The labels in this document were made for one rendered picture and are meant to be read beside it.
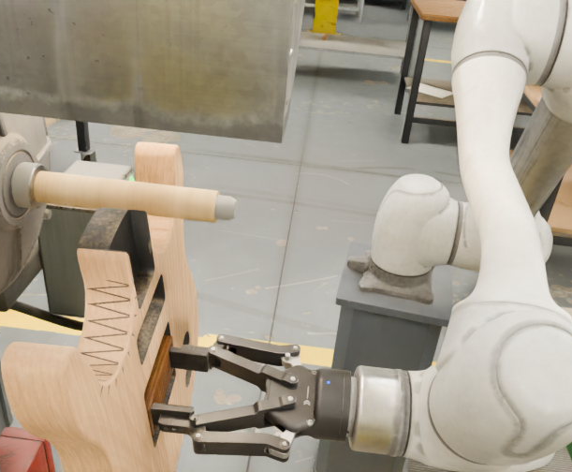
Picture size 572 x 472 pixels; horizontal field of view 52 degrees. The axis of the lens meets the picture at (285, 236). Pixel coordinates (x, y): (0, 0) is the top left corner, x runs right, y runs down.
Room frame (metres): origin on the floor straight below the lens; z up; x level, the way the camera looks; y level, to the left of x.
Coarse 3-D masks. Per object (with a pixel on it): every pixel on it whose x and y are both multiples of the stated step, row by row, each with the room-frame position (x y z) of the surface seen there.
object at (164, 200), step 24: (48, 192) 0.51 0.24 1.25; (72, 192) 0.51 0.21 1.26; (96, 192) 0.51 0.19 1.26; (120, 192) 0.51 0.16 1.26; (144, 192) 0.51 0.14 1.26; (168, 192) 0.51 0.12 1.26; (192, 192) 0.52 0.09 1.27; (216, 192) 0.52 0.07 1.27; (168, 216) 0.51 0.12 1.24; (192, 216) 0.51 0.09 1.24
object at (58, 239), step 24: (72, 168) 0.85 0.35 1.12; (96, 168) 0.85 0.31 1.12; (120, 168) 0.86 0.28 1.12; (72, 216) 0.72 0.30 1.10; (48, 240) 0.72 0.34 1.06; (72, 240) 0.72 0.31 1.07; (48, 264) 0.72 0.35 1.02; (72, 264) 0.72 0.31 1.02; (48, 288) 0.72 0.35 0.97; (72, 288) 0.72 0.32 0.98; (24, 312) 0.72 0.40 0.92; (48, 312) 0.74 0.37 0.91; (72, 312) 0.72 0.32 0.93
